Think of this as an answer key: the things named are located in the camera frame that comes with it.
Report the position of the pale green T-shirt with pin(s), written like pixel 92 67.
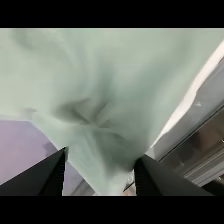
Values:
pixel 100 83

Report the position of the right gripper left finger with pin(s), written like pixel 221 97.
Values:
pixel 40 180

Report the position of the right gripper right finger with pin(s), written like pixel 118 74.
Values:
pixel 163 180

